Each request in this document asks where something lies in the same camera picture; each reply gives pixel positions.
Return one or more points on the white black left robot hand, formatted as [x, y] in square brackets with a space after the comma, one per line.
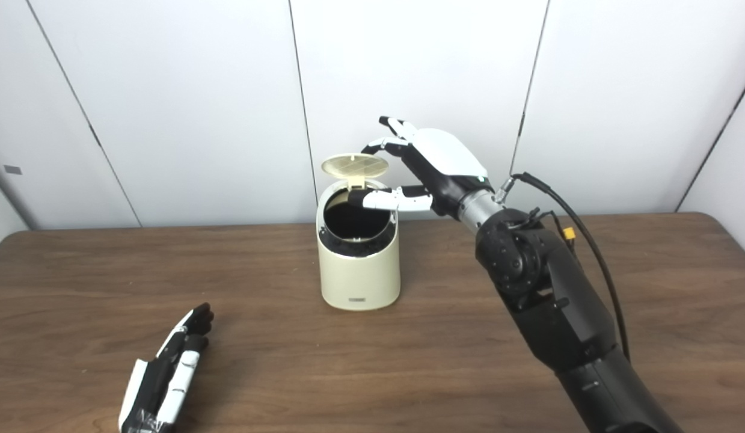
[156, 385]

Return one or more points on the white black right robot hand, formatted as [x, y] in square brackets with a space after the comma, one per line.
[447, 162]

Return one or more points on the round cream bin lid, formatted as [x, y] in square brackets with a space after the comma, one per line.
[354, 165]

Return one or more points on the cream-colored bin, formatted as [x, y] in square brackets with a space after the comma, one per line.
[360, 276]

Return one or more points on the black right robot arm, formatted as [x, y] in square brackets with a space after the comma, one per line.
[558, 313]

